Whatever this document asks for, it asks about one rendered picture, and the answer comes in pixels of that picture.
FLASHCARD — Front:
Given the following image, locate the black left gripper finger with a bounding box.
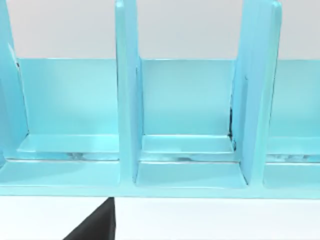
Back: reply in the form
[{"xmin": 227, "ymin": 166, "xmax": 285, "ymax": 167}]
[{"xmin": 62, "ymin": 196, "xmax": 117, "ymax": 240}]

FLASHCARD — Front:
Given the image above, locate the light blue rack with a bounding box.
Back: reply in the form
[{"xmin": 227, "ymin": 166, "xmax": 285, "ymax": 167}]
[{"xmin": 0, "ymin": 0, "xmax": 320, "ymax": 199}]

